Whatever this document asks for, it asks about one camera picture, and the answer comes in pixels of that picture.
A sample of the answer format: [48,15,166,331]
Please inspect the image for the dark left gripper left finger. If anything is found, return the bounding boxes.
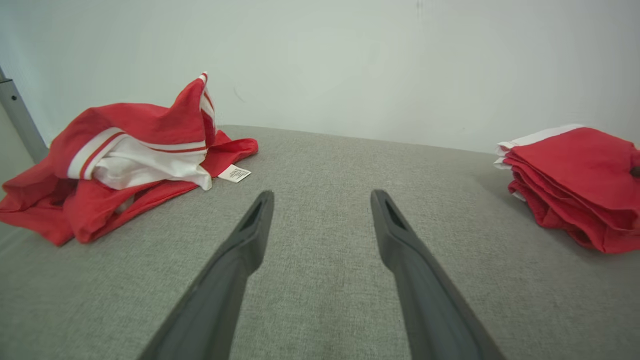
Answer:
[137,190,275,360]

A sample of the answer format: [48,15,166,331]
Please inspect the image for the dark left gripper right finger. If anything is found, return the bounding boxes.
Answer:
[370,189,506,360]

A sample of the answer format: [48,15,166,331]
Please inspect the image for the red shorts with white band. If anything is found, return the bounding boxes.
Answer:
[494,124,640,254]

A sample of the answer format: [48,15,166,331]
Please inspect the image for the red jersey with white sleeves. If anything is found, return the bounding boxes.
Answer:
[0,71,259,247]

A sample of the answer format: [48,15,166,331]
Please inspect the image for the grey metal pole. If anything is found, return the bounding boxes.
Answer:
[0,67,49,163]

